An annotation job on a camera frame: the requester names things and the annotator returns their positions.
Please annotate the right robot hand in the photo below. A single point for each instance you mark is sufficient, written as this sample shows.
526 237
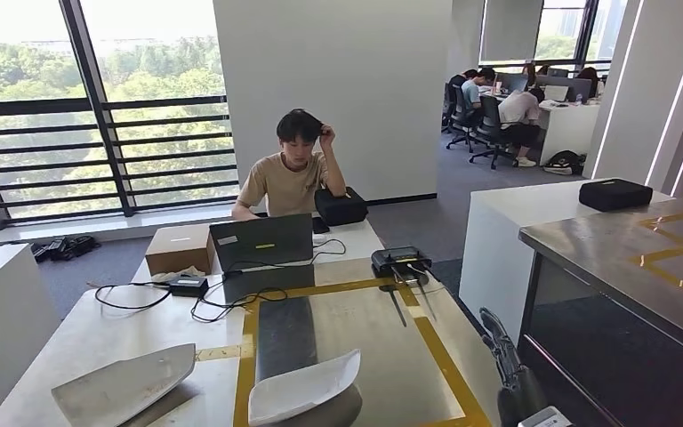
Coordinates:
521 395

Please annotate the white plastic part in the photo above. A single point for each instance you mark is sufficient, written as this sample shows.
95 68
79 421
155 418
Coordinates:
123 389
300 389

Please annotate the steel workbench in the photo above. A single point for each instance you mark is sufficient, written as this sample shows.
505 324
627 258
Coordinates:
377 365

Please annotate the steel table with yellow tape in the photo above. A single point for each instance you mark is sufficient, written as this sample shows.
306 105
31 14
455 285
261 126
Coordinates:
601 247

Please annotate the black router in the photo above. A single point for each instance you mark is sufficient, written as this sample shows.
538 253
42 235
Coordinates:
400 262

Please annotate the black carrying case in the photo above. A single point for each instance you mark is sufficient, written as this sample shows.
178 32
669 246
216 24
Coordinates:
341 207
615 195

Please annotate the black backpack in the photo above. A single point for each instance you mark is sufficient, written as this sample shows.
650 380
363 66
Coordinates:
562 164

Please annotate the black office chair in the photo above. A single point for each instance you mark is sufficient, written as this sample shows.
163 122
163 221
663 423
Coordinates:
489 118
458 112

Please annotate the person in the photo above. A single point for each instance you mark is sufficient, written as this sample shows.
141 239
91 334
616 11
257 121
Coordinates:
471 94
285 182
518 109
529 73
458 79
589 76

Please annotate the grey laptop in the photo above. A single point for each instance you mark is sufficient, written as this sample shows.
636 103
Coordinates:
262 241

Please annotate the computer monitor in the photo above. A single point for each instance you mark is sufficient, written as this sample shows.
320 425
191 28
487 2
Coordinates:
580 88

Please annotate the black power adapter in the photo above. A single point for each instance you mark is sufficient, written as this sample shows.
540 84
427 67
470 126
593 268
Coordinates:
188 287

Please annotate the crumpled tissue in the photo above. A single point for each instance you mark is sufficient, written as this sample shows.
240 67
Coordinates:
179 274

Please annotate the cardboard box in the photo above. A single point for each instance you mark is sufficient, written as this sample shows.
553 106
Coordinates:
179 250

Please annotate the black gear pile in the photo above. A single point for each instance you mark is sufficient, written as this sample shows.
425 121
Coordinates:
64 247

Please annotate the black window railing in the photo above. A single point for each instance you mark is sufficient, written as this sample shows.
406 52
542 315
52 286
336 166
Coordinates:
99 118

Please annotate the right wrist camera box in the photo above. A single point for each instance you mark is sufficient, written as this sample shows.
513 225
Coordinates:
545 419

